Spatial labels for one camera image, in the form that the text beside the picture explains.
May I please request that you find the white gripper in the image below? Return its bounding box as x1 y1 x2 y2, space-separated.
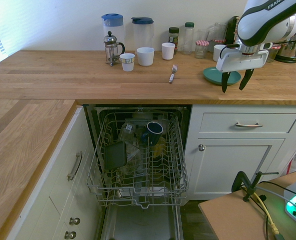
216 48 270 94

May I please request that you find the steel fork white handle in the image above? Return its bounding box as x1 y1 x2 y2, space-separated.
168 64 178 84

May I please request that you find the dishwasher door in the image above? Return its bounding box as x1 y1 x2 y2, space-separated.
97 203 185 240

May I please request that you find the teal plate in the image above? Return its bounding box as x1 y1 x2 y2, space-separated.
203 66 242 87

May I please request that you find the white mug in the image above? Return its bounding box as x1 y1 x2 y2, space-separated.
213 44 229 63

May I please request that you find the jar with red gingham lid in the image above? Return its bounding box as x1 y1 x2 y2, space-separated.
195 39 210 60
265 45 281 63
209 39 226 53

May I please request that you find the white drawer front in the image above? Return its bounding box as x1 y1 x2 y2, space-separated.
199 112 296 134

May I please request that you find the large clear glass jar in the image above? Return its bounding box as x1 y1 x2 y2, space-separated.
214 22 228 41

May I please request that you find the clear glass tumbler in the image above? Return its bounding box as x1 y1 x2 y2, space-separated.
197 28 210 42

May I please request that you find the steel electric kettle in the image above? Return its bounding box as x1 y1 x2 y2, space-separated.
274 19 296 64

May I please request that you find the clear bottle green cap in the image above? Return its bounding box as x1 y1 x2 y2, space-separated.
183 21 195 56

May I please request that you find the small white cup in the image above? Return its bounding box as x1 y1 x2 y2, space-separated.
161 42 176 61

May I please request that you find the spice jar dark lid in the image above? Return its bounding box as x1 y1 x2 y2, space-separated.
168 26 180 55

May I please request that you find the white cabinet door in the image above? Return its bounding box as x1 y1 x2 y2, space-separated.
192 138 286 197

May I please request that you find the wide white cup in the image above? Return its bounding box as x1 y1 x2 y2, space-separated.
136 46 155 67

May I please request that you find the navy blue mug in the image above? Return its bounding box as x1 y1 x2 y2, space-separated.
140 121 164 147

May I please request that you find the pitcher with dark blue lid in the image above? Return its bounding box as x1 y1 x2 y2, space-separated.
131 16 155 51

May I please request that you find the yellow item in rack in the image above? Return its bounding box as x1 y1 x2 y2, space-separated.
152 139 168 159

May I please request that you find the patterned paper cup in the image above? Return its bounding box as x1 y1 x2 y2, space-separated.
119 52 135 73

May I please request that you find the black clamp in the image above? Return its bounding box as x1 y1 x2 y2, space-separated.
231 170 280 203

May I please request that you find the clear glass jar with label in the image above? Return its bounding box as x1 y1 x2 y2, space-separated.
119 122 138 146

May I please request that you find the clear plastic container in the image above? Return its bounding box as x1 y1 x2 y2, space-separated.
124 143 142 163

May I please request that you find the glass french press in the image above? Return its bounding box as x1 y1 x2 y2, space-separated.
103 30 126 67

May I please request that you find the pitcher with light blue lid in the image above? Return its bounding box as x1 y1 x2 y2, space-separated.
101 13 125 57

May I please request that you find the wooden mounting board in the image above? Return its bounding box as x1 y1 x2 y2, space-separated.
198 167 296 240

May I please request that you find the metal drawer bar handle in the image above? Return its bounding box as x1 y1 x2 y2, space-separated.
235 122 264 128

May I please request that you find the grey wire dishwasher rack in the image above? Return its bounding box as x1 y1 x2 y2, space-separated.
85 106 190 210

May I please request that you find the yellow cable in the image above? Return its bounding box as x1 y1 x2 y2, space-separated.
252 191 281 236

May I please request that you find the black cable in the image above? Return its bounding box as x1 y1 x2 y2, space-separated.
261 199 272 240

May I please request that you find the curved metal cabinet handle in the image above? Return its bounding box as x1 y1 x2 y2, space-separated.
67 151 83 182

